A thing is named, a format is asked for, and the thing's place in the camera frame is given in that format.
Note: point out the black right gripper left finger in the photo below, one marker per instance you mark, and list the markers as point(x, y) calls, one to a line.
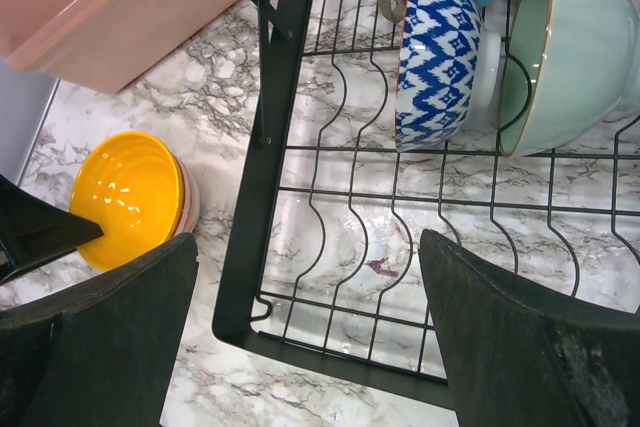
point(101, 352)

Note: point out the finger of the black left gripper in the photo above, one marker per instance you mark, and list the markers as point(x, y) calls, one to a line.
point(35, 233)

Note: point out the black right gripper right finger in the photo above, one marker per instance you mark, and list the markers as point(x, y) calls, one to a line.
point(517, 353)

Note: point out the yellow bowl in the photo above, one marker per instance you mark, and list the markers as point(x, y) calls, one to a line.
point(139, 193)

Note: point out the blue patterned bowl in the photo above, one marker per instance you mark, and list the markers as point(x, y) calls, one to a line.
point(448, 66)

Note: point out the mint green bowl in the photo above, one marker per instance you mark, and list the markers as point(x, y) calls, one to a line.
point(572, 62)

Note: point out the pink plastic storage box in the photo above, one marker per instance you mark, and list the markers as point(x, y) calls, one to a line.
point(99, 44)

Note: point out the black wire dish rack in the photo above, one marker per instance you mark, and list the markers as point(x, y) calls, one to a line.
point(322, 271)

